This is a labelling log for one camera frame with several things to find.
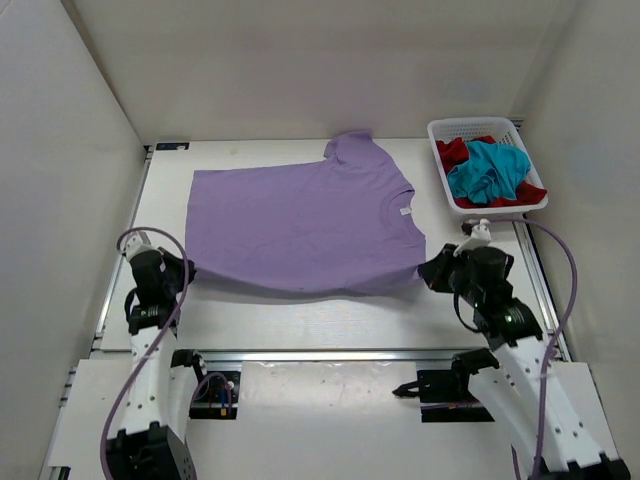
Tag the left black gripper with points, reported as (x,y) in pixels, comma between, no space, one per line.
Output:
(180,264)

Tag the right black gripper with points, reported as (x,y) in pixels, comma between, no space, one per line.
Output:
(433,272)

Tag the purple t-shirt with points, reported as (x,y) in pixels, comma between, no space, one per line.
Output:
(343,223)

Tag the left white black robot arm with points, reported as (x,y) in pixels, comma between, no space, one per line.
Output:
(144,436)

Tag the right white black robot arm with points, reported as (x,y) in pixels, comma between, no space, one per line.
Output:
(512,378)

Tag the teal t-shirt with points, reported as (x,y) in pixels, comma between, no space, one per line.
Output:
(491,172)

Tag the red t-shirt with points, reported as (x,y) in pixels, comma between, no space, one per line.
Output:
(455,153)

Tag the dark label sticker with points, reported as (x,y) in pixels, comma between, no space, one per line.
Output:
(172,146)

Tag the white plastic basket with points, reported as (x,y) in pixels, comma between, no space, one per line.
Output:
(500,129)

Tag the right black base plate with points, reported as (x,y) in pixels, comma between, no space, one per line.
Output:
(444,399)

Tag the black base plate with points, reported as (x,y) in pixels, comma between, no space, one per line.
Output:
(444,399)
(218,398)

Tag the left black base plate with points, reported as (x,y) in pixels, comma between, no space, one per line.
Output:
(218,398)

